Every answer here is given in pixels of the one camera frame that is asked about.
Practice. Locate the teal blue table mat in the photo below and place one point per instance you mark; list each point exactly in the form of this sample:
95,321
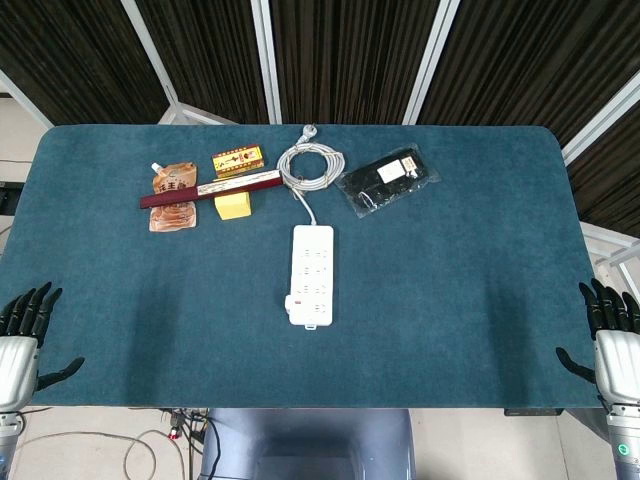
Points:
450,300

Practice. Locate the yellow cube block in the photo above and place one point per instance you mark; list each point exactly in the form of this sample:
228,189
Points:
235,207

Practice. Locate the blue-grey robot torso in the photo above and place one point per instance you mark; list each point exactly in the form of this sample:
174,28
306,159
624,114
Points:
310,440

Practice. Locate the white cube charger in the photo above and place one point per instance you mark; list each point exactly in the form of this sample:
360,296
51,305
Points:
290,303

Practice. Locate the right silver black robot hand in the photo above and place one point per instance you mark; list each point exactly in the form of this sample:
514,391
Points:
617,365

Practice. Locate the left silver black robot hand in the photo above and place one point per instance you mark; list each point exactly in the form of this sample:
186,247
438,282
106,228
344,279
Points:
17,370

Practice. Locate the white power strip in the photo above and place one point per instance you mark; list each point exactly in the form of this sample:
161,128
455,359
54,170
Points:
315,270

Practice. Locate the long dark red box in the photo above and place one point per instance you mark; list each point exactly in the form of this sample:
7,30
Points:
165,199

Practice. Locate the yellow red printed box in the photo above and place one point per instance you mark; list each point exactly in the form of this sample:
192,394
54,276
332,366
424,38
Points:
239,160

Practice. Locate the black partition panel white frame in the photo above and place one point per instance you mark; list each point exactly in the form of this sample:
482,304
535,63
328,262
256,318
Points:
350,50
75,50
615,190
210,50
525,60

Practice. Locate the small red connector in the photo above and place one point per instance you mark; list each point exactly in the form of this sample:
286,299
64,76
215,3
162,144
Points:
174,431

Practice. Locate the orange spout pouch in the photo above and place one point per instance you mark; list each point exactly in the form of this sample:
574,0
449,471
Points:
175,220

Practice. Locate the black desk control panel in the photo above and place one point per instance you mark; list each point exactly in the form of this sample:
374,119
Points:
530,412

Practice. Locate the black item in plastic bag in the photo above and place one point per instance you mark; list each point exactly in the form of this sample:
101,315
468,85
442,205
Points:
365,187

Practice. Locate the black box on floor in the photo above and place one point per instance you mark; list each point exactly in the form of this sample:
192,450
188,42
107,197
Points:
7,200

